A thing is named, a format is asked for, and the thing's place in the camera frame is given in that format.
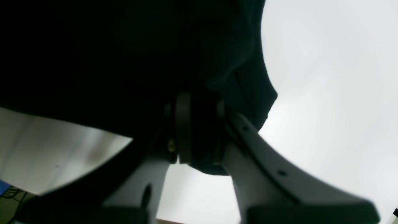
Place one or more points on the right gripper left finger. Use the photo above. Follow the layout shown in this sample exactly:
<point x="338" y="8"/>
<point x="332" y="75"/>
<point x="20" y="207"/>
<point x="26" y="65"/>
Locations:
<point x="127" y="188"/>

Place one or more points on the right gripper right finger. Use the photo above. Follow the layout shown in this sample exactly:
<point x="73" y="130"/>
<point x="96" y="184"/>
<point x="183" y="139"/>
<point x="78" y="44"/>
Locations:
<point x="271" y="190"/>

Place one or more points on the black printed T-shirt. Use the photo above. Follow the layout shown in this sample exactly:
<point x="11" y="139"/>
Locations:
<point x="113" y="64"/>

